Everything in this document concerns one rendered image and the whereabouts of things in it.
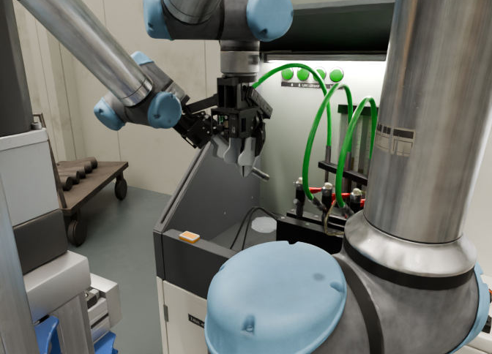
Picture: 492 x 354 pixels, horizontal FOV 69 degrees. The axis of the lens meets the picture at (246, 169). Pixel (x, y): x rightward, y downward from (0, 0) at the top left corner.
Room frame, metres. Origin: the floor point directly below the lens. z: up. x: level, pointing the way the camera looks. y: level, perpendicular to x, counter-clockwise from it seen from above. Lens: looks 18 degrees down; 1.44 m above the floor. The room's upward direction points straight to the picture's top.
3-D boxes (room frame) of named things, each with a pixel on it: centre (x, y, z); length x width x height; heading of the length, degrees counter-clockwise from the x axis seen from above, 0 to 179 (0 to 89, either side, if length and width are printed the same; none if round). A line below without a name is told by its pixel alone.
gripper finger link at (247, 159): (0.72, 0.00, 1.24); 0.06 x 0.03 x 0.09; 146
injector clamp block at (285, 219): (0.91, -0.26, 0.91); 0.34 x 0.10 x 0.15; 56
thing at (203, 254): (0.78, -0.03, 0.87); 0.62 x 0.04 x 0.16; 56
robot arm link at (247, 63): (0.73, 0.01, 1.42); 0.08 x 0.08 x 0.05
